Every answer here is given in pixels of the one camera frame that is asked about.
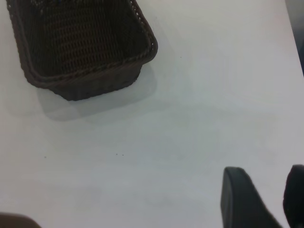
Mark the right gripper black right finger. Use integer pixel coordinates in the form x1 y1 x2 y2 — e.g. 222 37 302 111
282 164 304 228

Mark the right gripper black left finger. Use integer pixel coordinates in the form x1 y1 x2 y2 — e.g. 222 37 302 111
220 166 284 228

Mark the dark brown woven basket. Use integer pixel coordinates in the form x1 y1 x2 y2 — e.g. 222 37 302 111
6 0 159 102

